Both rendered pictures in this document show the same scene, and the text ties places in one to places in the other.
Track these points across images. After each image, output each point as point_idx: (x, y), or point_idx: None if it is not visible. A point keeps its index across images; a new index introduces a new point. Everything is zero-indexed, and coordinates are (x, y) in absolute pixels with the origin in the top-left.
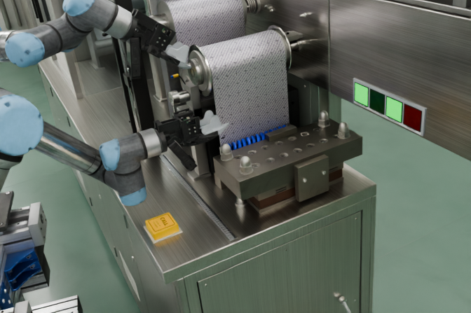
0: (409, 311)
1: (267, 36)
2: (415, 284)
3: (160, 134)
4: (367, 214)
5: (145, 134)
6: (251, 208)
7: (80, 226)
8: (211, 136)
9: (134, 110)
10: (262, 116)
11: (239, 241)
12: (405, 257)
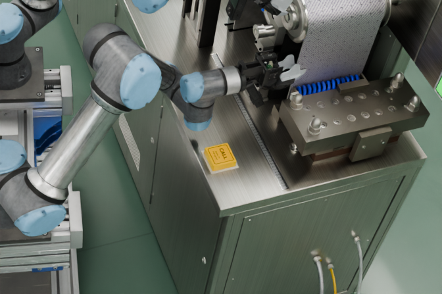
0: (410, 238)
1: None
2: (425, 210)
3: (242, 77)
4: (408, 179)
5: (229, 75)
6: (304, 155)
7: (51, 36)
8: (287, 83)
9: None
10: (339, 65)
11: (290, 193)
12: (424, 176)
